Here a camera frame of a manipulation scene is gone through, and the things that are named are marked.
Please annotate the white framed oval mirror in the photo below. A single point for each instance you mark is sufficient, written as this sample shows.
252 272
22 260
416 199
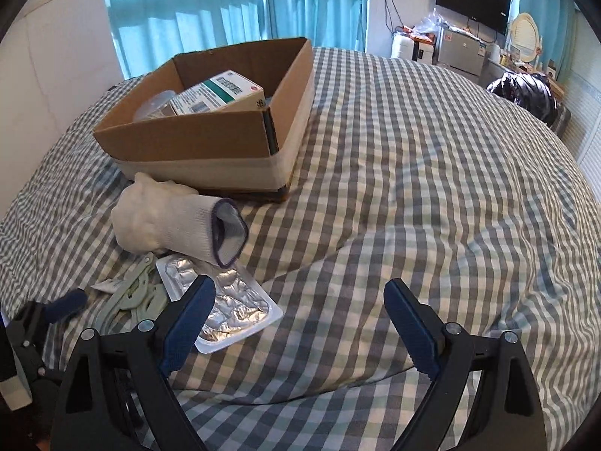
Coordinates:
523 37

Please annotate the silver mini fridge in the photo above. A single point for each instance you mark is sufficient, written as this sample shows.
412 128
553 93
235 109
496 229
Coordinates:
460 51

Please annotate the white padded headboard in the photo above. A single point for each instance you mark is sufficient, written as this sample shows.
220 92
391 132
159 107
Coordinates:
56 80

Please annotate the pale green plastic clips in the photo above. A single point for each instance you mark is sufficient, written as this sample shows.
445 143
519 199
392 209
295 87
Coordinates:
141 300

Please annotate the clear plastic bag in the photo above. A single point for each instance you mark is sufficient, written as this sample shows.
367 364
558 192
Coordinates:
429 26

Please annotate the white knitted glove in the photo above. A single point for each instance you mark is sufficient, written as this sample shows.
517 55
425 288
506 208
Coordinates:
159 221

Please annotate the green and white medicine box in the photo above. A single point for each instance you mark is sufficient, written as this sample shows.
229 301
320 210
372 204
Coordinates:
220 91

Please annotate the white cylindrical appliance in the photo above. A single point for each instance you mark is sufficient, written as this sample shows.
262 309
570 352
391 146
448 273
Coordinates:
403 47

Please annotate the silver blister pack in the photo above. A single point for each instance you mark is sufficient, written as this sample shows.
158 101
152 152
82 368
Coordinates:
239 300

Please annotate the brown cardboard box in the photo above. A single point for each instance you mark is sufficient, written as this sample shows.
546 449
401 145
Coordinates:
188 150

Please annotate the white louvered cabinet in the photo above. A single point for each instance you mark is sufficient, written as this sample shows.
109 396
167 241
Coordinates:
587 117

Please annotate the clear plastic container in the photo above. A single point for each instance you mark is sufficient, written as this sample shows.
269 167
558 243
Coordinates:
155 103

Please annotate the grey checked bed sheet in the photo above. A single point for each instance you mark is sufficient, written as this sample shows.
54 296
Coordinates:
399 174

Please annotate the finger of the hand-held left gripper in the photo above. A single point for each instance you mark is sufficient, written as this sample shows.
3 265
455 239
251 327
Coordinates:
65 305

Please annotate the teal curtain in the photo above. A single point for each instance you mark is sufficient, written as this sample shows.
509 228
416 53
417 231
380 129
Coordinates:
188 9

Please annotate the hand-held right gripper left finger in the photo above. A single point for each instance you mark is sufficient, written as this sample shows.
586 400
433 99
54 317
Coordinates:
188 324

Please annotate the small white sachet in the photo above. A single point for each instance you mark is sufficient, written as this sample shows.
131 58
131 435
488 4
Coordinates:
108 284

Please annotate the black plastic bag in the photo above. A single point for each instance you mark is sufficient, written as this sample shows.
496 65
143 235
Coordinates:
526 91

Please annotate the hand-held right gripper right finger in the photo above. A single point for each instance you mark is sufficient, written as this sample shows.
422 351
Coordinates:
413 329

